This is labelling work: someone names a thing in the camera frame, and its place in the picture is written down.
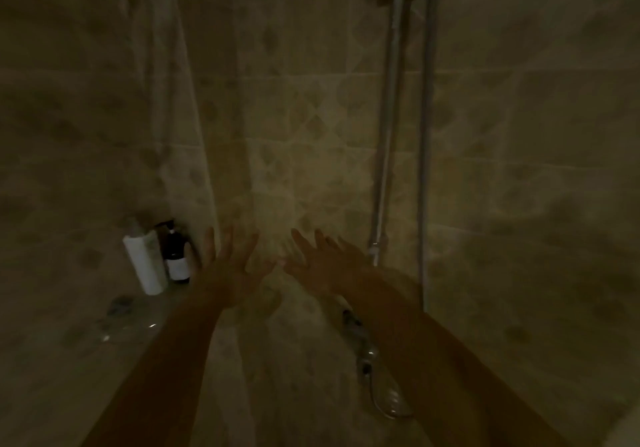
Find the person's right hand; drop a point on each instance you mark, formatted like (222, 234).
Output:
(327, 269)

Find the person's left hand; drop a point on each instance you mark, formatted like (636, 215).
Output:
(232, 276)

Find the person's right thumb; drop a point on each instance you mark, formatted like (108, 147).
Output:
(295, 269)

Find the person's left thumb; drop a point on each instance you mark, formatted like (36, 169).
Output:
(266, 269)

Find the person's right middle finger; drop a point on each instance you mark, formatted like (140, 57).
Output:
(321, 240)

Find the person's left little finger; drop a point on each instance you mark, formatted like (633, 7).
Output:
(208, 244)

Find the person's right forearm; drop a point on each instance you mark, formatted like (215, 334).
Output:
(430, 366)

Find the person's left forearm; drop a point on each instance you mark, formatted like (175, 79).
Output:
(165, 376)

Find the dark pump bottle white label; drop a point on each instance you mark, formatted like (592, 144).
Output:
(176, 256)

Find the white plastic bottle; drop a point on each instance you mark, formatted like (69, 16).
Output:
(145, 264)

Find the chrome shower mixer tap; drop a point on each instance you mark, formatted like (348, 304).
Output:
(356, 334)

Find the chrome shower riser pipe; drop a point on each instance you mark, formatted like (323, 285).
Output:
(389, 121)

